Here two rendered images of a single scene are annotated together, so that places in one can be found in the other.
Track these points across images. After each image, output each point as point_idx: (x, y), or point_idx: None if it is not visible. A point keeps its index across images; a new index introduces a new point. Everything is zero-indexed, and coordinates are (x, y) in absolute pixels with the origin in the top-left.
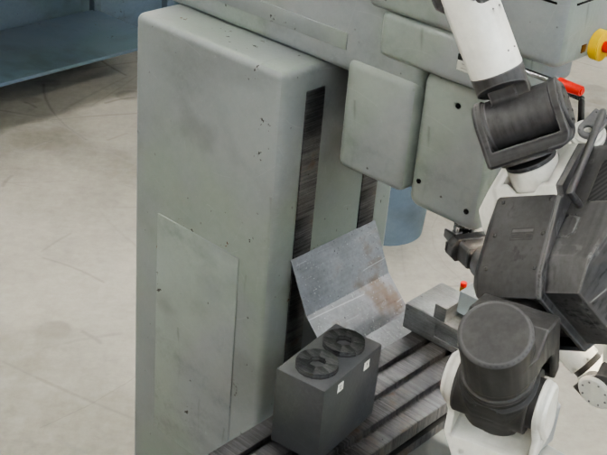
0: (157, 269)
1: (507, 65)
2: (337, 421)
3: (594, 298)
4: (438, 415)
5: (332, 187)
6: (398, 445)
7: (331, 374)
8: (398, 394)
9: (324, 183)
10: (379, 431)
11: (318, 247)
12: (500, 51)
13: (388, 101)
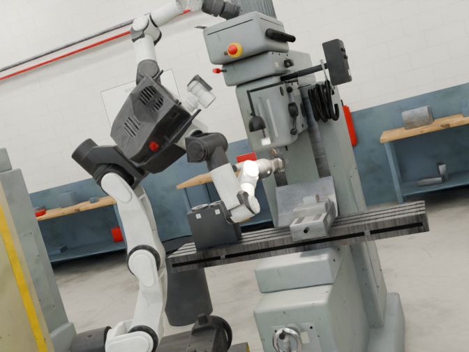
0: None
1: (137, 61)
2: (204, 233)
3: (116, 137)
4: (259, 247)
5: (292, 155)
6: (232, 253)
7: (195, 209)
8: (256, 237)
9: (285, 152)
10: (227, 245)
11: (292, 184)
12: (137, 56)
13: None
